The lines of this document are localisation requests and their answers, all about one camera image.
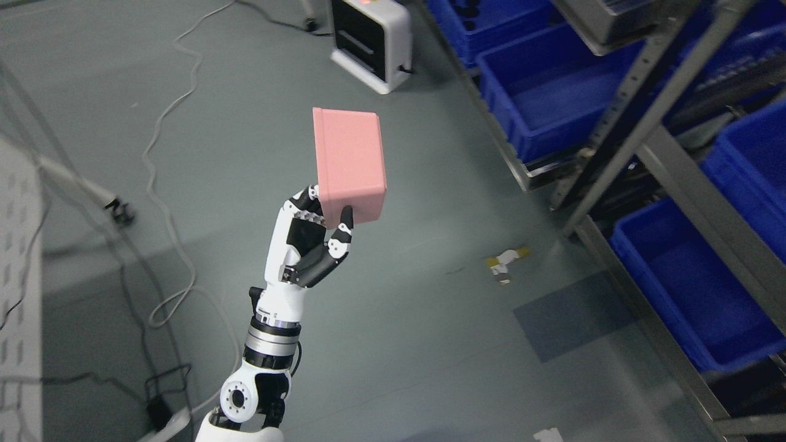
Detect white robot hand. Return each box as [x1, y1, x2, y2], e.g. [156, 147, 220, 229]
[263, 184, 354, 308]

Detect pink plastic storage box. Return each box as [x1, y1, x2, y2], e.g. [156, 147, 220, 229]
[312, 107, 387, 230]

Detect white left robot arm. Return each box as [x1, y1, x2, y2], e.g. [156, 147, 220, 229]
[196, 185, 354, 441]

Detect blue shelf bin top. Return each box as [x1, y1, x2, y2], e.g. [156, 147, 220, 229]
[425, 1, 558, 69]

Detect blue shelf bin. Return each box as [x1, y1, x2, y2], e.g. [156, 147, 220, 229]
[425, 1, 558, 69]
[609, 200, 785, 373]
[700, 101, 785, 258]
[475, 23, 643, 163]

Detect blue shelf bin upper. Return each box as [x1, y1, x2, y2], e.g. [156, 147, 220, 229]
[475, 23, 643, 163]

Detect metal shelf rack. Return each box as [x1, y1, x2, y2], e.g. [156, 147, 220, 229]
[420, 1, 784, 441]

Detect blue shelf bin lower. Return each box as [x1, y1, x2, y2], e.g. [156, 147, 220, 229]
[609, 200, 785, 373]

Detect blue shelf bin right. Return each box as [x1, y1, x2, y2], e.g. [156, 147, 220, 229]
[700, 101, 785, 258]

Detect floor tape scrap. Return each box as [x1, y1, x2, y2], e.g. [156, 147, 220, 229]
[484, 246, 531, 286]

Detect white floor heater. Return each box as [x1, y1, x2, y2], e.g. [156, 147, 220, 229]
[328, 1, 413, 95]

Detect black power adapter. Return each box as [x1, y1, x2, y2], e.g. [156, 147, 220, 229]
[144, 363, 193, 432]

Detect white perforated panel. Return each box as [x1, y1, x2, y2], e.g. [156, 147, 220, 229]
[1, 138, 47, 441]

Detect white floor cable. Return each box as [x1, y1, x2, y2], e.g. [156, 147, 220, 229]
[141, 0, 246, 424]

